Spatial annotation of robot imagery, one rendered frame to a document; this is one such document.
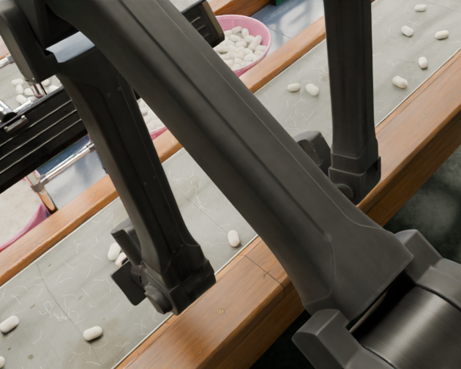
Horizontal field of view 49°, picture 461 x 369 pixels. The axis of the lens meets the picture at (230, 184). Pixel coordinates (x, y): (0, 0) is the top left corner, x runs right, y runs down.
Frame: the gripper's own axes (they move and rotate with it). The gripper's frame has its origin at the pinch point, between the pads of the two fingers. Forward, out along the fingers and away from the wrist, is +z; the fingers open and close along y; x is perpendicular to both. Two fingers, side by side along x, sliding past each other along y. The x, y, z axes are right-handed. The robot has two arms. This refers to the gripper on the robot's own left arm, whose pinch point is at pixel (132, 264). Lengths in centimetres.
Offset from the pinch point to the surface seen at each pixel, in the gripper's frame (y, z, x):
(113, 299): 5.7, 6.7, 4.5
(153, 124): -29.0, 30.2, -16.3
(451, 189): -117, 45, 68
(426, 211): -102, 46, 67
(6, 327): 22.5, 12.8, -2.7
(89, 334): 12.7, 2.9, 5.5
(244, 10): -81, 48, -28
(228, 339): -3.2, -11.7, 17.2
